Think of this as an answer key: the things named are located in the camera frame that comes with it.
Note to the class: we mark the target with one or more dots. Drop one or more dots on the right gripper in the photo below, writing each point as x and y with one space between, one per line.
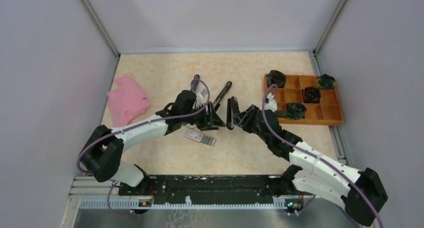
243 119

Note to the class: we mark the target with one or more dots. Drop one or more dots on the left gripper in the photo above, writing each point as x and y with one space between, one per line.
215 121

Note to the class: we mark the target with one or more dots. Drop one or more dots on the blue stapler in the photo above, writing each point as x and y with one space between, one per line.
216 103

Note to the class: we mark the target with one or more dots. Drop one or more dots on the black stapler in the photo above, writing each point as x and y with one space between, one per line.
232 108

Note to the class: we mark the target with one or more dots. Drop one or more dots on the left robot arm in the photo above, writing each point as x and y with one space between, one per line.
102 154

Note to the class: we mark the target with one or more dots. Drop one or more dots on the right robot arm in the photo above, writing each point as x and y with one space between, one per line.
360 193

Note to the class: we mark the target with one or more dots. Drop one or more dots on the dark rolled fabric top-left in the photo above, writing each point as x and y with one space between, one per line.
276 77

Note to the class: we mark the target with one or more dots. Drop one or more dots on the dark rolled fabric lower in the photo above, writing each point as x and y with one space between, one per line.
293 111

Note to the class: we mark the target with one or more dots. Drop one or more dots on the dark rolled fabric centre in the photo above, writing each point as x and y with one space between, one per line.
311 95

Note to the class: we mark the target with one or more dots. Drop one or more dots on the orange wooden compartment tray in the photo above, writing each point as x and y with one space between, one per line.
327 112

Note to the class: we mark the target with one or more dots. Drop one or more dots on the pink cloth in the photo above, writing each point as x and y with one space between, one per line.
126 102

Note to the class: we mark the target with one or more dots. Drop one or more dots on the dark rolled fabric top-right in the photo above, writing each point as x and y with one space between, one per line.
326 82

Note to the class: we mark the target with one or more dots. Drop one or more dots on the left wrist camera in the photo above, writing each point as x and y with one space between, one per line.
202 95

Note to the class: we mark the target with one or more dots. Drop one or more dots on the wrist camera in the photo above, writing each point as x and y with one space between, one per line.
270 103
202 95

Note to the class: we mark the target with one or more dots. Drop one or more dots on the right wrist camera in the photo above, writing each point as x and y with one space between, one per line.
270 103

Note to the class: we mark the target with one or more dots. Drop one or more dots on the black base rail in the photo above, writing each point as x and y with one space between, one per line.
211 189

